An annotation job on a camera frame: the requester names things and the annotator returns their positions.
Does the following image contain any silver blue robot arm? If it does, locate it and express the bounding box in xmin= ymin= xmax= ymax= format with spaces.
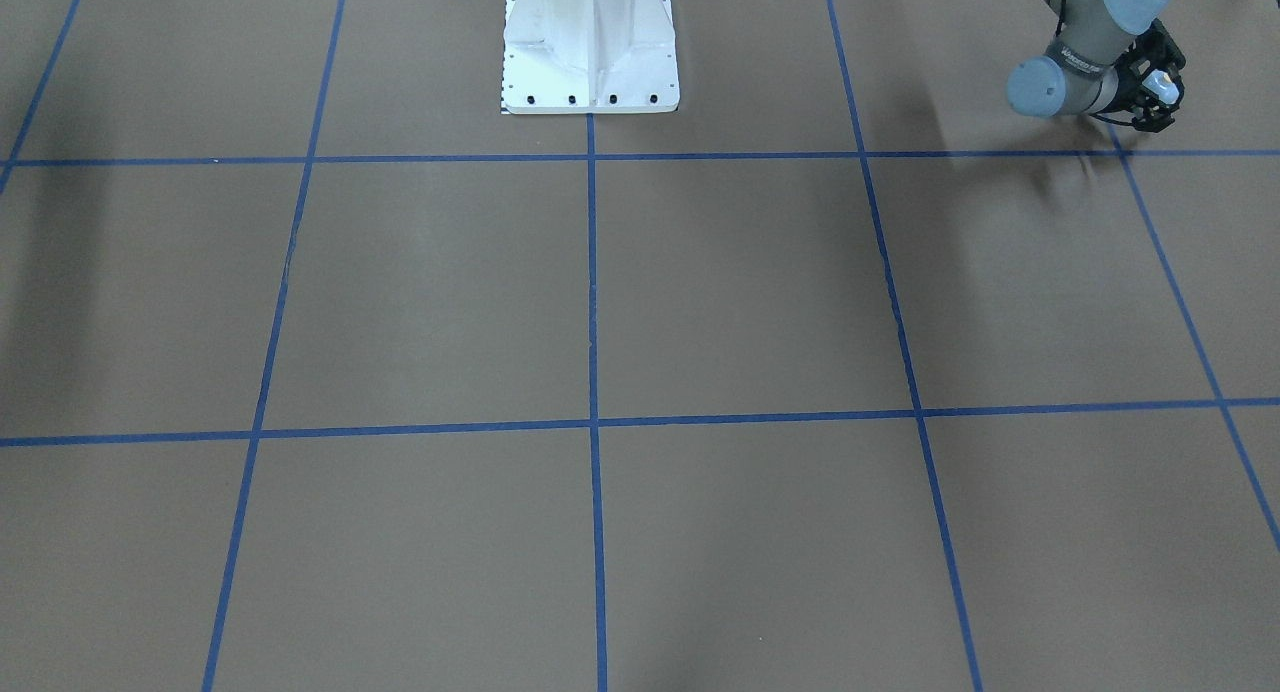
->
xmin=1005 ymin=0 xmax=1187 ymax=133

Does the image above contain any brown paper table cover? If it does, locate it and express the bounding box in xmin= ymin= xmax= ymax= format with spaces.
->
xmin=3 ymin=0 xmax=1277 ymax=691

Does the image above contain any white camera stand column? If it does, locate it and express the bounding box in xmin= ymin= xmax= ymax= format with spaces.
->
xmin=500 ymin=0 xmax=681 ymax=115

